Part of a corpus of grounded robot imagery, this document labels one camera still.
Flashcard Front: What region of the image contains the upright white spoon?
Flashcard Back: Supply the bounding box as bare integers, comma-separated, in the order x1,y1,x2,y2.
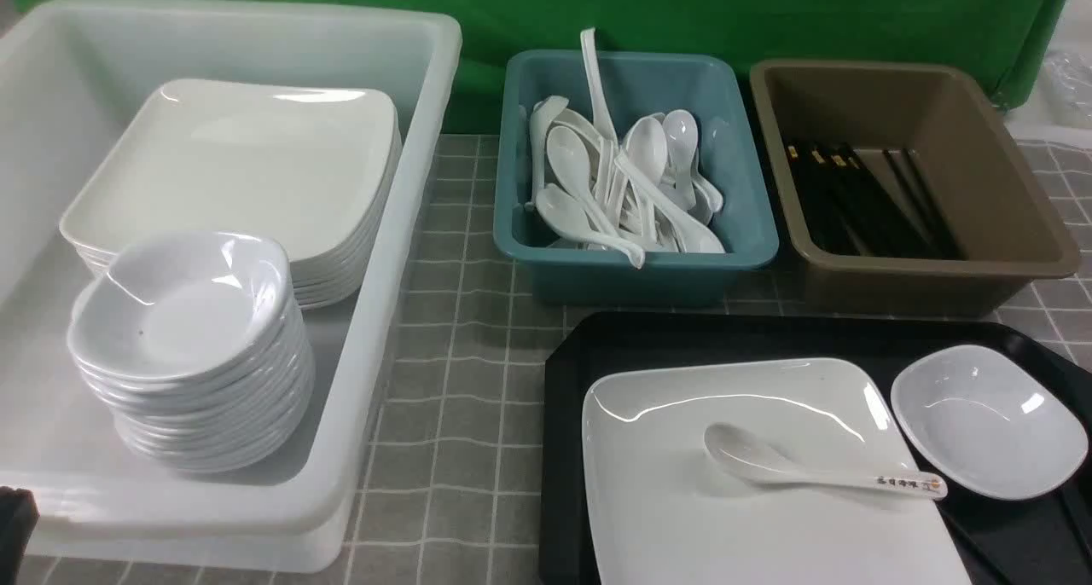
578,28,618,143

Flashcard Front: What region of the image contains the teal plastic bin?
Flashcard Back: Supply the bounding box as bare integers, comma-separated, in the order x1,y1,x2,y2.
494,49,779,308

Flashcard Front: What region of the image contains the grey checked tablecloth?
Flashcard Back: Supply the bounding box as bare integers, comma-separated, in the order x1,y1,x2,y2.
16,136,1089,584

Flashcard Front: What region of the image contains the white square rice plate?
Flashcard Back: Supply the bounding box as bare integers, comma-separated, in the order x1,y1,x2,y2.
582,358,971,584

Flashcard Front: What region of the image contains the brown plastic bin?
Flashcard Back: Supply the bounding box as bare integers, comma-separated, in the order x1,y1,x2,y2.
750,58,1080,317

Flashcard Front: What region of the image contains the green backdrop cloth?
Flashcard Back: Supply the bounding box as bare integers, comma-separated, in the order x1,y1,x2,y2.
13,0,1067,133

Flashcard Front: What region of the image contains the pile of white spoons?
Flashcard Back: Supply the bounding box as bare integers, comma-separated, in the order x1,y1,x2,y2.
529,96,727,268

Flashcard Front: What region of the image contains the stack of white bowls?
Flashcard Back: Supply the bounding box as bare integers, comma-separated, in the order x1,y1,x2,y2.
67,231,317,475

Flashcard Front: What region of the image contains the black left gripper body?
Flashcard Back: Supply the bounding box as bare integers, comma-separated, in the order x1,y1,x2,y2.
0,486,39,584

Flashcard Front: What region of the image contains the large white plastic tub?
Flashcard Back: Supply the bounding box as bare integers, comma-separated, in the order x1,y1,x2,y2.
1,0,462,573

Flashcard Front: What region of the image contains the stack of white square plates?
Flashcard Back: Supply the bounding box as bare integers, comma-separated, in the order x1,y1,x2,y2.
59,77,403,310

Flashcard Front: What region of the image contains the bundle of black chopsticks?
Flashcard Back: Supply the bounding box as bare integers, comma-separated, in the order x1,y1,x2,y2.
783,138,968,261

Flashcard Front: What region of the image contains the white ceramic soup spoon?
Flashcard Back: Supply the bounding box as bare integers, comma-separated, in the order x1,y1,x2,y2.
703,423,949,502

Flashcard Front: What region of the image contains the black serving tray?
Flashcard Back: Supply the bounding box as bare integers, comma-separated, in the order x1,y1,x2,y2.
537,310,1089,584

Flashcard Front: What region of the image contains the small white bowl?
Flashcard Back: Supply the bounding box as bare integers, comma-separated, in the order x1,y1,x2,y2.
889,345,1089,501

